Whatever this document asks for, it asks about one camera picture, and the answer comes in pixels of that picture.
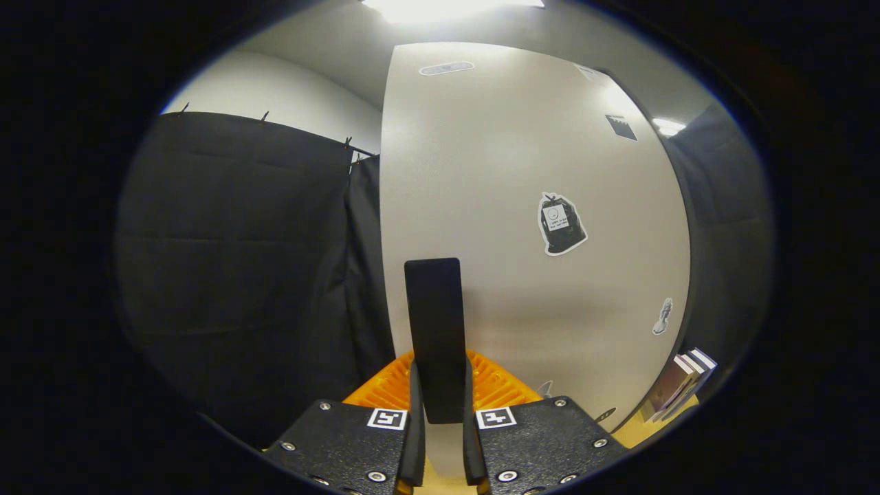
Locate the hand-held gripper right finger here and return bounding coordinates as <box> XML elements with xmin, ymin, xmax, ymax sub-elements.
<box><xmin>462</xmin><ymin>351</ymin><xmax>628</xmax><ymax>495</ymax></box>

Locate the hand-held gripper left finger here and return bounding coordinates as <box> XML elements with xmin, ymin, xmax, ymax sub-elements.
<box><xmin>261</xmin><ymin>351</ymin><xmax>427</xmax><ymax>495</ymax></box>

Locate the black cabinet door handle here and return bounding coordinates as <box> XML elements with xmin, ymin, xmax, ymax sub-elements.
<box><xmin>404</xmin><ymin>258</ymin><xmax>468</xmax><ymax>425</ymax></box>

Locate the beige cabinet door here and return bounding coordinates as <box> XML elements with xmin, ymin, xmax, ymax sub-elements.
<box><xmin>379</xmin><ymin>41</ymin><xmax>692</xmax><ymax>479</ymax></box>

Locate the book with maroon cover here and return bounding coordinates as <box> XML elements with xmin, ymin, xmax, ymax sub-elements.
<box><xmin>639</xmin><ymin>356</ymin><xmax>690</xmax><ymax>423</ymax></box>

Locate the black backdrop cloth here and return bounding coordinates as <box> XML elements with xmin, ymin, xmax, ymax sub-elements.
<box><xmin>113</xmin><ymin>103</ymin><xmax>776</xmax><ymax>448</ymax></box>

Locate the large square ceiling light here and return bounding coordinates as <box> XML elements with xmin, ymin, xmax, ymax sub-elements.
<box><xmin>362</xmin><ymin>0</ymin><xmax>545</xmax><ymax>25</ymax></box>

